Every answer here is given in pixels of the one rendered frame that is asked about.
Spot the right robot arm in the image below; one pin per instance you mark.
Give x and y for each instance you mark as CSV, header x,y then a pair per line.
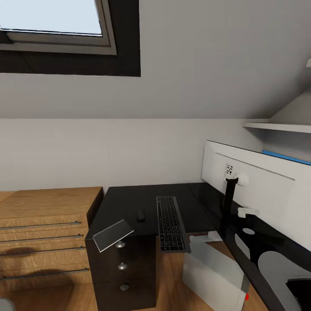
x,y
290,282

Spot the notebook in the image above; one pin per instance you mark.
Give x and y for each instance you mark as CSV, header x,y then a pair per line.
x,y
111,235

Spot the swivel chair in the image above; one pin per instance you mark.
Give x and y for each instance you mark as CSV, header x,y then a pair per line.
x,y
6,305

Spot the monitor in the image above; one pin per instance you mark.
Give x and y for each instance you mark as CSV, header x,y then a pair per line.
x,y
280,189

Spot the mouse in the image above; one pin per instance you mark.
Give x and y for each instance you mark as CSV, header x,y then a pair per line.
x,y
140,216

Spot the keyboard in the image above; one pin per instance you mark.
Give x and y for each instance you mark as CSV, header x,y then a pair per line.
x,y
172,234

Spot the desk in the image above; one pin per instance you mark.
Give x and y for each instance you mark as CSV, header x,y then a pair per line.
x,y
199,205

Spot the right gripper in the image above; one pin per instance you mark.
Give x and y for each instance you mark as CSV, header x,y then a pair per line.
x,y
235,219

